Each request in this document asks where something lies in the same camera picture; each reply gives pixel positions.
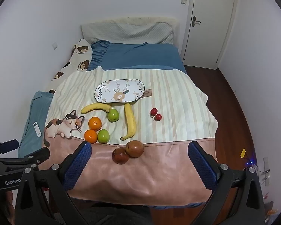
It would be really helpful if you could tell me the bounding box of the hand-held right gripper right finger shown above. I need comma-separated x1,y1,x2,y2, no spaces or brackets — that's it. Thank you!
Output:
188,141,265,225

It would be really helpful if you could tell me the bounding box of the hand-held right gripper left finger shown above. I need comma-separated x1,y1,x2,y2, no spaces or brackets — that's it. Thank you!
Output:
15,141,93,225

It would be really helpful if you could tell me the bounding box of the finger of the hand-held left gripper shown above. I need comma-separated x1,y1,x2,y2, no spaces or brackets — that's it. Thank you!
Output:
0,147,51,168
0,139,19,157

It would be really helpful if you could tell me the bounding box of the orange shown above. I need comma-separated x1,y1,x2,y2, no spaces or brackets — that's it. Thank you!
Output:
84,129,98,144
88,117,102,131

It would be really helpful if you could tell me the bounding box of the green apple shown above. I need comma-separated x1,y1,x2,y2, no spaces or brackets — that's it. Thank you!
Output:
97,129,110,144
107,109,120,122

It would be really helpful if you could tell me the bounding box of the brownish red apple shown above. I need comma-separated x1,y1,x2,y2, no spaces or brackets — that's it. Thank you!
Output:
125,140,145,158

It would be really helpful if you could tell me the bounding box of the small curved banana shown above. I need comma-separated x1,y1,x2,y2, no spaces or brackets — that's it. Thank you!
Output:
81,103,111,115

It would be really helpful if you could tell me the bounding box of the long banana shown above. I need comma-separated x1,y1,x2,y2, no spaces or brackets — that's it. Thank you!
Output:
120,103,136,141

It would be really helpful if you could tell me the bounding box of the floral oval plate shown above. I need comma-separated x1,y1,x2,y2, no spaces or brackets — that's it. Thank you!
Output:
94,79,145,104

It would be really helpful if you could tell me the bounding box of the white remote control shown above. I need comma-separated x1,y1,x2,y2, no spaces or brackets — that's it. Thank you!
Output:
33,121,42,137

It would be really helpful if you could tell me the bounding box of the blue pillow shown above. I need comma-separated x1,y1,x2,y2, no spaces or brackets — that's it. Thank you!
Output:
18,91,54,158

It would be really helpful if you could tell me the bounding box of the striped cat print blanket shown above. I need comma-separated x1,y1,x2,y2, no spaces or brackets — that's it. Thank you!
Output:
43,66,219,205

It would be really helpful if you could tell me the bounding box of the blue lit device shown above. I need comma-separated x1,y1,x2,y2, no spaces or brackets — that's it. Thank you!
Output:
246,156,257,168

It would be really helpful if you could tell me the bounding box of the person's dark clothing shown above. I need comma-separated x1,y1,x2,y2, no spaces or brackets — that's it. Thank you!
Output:
68,192,155,225

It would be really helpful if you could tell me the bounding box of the white power strip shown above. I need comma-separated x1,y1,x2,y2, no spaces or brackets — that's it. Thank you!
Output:
263,157,271,187

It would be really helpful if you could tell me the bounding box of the bear print pillow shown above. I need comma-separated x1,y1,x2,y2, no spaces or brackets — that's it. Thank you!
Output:
46,38,93,94

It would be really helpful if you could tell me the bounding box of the blue bed sheet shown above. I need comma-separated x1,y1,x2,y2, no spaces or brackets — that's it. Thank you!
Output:
87,40,187,74

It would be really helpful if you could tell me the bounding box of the white door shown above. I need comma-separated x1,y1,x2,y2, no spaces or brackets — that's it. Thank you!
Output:
180,0,239,70

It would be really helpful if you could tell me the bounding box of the grey pillow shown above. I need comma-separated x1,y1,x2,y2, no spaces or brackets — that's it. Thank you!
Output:
81,21,175,45

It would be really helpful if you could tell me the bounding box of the cream fluffy cloth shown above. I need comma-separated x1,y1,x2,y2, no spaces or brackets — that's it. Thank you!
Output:
112,16,179,29

